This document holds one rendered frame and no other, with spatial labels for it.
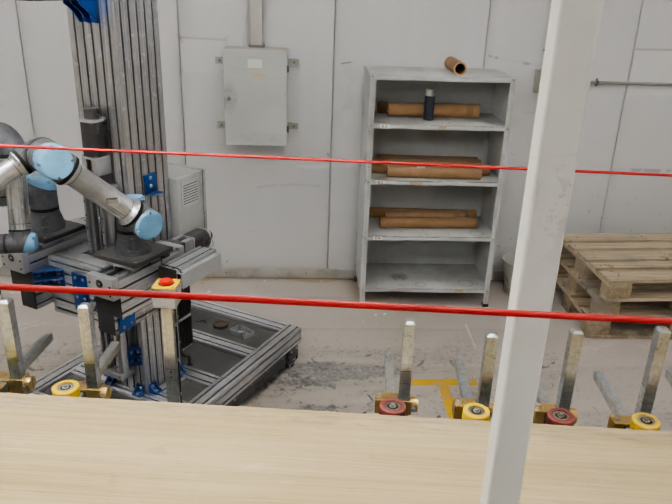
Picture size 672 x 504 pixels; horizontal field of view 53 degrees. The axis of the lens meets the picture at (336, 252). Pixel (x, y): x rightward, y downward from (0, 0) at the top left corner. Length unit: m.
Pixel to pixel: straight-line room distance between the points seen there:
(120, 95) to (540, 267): 2.21
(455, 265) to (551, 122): 4.24
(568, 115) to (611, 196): 4.43
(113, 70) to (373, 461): 1.82
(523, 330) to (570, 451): 1.11
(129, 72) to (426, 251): 2.82
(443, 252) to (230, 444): 3.36
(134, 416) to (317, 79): 3.05
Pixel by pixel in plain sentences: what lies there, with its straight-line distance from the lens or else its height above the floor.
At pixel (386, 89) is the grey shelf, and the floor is 1.40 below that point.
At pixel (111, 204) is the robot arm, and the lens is 2.57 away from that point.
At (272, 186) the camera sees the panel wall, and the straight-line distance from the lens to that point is 4.80.
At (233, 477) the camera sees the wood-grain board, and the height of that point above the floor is 0.90.
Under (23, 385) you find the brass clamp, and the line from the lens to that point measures 2.44.
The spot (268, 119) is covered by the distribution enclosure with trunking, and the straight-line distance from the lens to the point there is 4.45.
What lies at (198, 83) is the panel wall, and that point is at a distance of 4.69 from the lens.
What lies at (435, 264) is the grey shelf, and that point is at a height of 0.14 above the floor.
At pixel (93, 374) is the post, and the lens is 2.33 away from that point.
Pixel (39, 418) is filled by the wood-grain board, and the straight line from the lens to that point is 2.16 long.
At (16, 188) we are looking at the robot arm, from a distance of 2.77.
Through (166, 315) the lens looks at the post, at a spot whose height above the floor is 1.12.
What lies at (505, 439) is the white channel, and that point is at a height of 1.47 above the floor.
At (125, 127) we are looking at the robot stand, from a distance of 2.91.
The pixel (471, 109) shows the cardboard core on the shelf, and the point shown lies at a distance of 4.57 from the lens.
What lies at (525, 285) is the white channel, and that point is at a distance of 0.94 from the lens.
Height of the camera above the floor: 2.10
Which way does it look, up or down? 22 degrees down
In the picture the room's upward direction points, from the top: 2 degrees clockwise
